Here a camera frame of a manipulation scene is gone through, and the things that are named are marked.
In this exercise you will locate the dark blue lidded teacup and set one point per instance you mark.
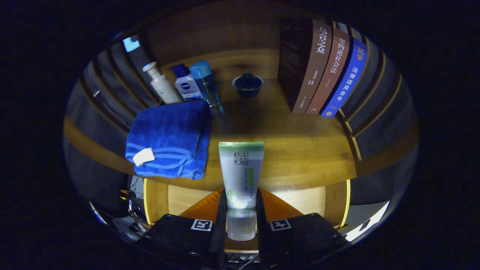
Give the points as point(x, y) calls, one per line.
point(247, 84)

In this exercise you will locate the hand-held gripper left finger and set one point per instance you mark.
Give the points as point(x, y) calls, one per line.
point(183, 240)

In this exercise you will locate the white pump bottle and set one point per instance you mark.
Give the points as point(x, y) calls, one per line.
point(163, 88)

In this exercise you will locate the black backdrop cloth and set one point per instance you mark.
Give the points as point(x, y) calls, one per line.
point(405, 112)

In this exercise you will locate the white bottle with blue cap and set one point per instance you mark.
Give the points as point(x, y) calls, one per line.
point(187, 86)

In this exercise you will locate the reddish brown book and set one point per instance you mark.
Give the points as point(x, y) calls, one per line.
point(332, 71)

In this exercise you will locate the slim teal bottle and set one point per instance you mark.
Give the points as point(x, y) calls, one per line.
point(205, 82)

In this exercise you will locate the blue book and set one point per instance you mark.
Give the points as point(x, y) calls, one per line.
point(347, 82)

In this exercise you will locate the white tube with green end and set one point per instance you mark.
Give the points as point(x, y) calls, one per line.
point(242, 168)

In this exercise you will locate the folded blue towel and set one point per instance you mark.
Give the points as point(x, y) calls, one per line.
point(168, 131)

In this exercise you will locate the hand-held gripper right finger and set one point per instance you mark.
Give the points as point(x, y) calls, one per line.
point(300, 240)

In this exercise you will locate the wooden countertop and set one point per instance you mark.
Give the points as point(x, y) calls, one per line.
point(292, 142)

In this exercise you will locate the dark brown book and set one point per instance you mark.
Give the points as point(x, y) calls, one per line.
point(311, 67)

